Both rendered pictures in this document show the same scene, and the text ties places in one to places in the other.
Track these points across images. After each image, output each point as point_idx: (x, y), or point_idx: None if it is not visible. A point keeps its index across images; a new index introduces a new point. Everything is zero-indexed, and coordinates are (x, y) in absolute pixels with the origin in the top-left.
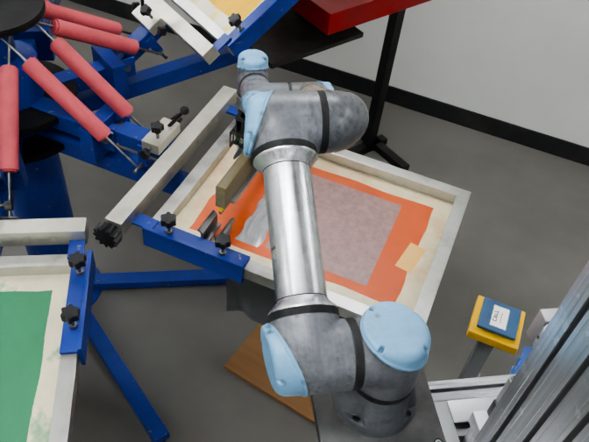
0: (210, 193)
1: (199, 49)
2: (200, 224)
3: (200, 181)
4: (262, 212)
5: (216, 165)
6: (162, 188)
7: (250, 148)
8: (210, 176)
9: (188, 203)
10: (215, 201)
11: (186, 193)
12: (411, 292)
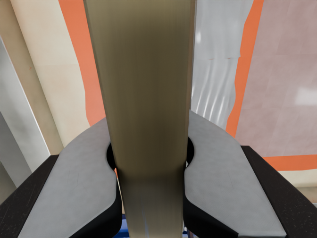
0: (78, 102)
1: None
2: (115, 168)
3: (36, 103)
4: (202, 102)
5: (11, 4)
6: (4, 173)
7: None
8: (36, 55)
9: (64, 143)
10: (100, 115)
11: (48, 157)
12: None
